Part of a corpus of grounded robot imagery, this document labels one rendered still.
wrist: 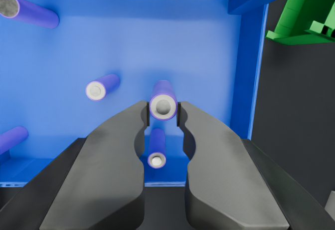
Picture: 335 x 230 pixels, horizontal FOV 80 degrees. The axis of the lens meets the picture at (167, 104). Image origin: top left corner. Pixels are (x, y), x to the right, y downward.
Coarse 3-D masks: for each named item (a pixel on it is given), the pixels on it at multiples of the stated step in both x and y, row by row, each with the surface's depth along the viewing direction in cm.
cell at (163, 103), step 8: (160, 80) 18; (160, 88) 14; (168, 88) 14; (152, 96) 12; (160, 96) 12; (168, 96) 12; (152, 104) 12; (160, 104) 12; (168, 104) 12; (176, 104) 12; (152, 112) 12; (160, 112) 12; (168, 112) 12; (176, 112) 12; (160, 120) 13
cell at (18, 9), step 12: (0, 0) 15; (12, 0) 15; (24, 0) 16; (0, 12) 16; (12, 12) 16; (24, 12) 16; (36, 12) 18; (48, 12) 20; (36, 24) 19; (48, 24) 20
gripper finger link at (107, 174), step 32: (96, 128) 9; (128, 128) 9; (96, 160) 7; (128, 160) 8; (64, 192) 6; (96, 192) 6; (128, 192) 6; (64, 224) 5; (96, 224) 5; (128, 224) 6
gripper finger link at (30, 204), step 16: (80, 144) 8; (64, 160) 7; (48, 176) 7; (64, 176) 7; (32, 192) 6; (48, 192) 6; (16, 208) 6; (32, 208) 6; (48, 208) 6; (0, 224) 5; (16, 224) 5; (32, 224) 5
